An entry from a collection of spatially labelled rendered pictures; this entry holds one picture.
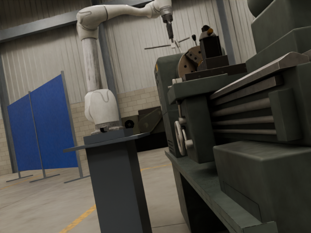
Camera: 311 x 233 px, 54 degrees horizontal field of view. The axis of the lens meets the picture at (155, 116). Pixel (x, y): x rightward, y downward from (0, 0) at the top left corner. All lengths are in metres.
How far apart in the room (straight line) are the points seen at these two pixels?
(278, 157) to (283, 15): 0.34
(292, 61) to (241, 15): 12.06
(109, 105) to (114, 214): 0.65
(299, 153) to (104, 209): 1.42
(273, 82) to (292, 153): 0.16
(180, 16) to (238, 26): 2.26
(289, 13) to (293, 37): 0.09
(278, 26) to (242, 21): 11.80
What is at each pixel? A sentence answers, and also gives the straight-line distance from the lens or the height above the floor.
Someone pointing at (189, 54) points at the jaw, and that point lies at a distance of 1.94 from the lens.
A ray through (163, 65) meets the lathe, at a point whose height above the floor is 1.18.
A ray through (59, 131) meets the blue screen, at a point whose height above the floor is 1.11.
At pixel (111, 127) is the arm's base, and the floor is 0.82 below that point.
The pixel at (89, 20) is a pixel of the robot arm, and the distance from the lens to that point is 2.07.
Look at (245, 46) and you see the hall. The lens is 12.38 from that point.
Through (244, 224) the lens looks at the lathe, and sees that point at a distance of 0.69.
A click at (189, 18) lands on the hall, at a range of 12.66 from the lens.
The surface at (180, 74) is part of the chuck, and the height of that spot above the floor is 1.07.
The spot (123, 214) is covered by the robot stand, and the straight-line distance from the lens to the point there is 1.85.
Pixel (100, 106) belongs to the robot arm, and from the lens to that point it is 1.86.
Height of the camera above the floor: 0.77
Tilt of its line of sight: 2 degrees up
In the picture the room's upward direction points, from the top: 11 degrees counter-clockwise
